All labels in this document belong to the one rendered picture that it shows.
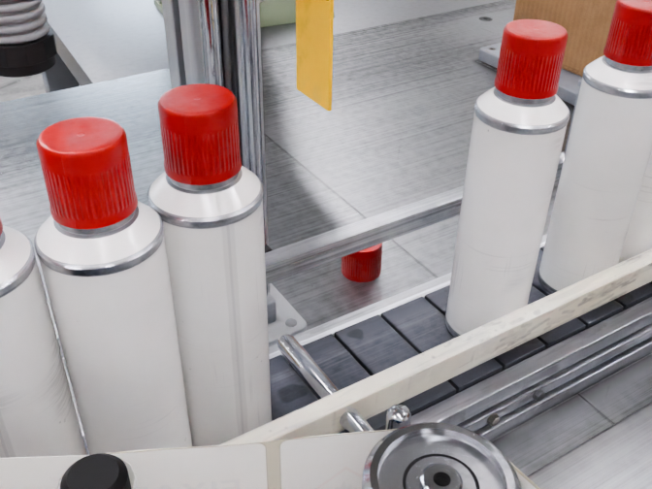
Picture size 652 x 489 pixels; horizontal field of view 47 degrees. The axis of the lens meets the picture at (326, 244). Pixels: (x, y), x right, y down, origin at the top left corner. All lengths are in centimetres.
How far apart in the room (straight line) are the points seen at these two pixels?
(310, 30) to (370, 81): 65
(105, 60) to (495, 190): 75
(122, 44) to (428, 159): 53
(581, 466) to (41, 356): 29
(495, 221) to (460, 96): 54
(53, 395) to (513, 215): 26
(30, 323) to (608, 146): 35
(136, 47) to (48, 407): 84
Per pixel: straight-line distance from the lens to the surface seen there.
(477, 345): 45
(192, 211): 32
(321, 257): 44
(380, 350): 49
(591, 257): 53
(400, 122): 89
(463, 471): 19
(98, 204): 30
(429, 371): 43
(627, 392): 58
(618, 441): 47
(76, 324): 32
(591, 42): 100
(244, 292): 35
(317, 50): 35
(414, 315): 52
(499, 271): 46
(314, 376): 43
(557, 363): 51
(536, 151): 42
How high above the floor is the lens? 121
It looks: 35 degrees down
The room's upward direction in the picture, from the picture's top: 1 degrees clockwise
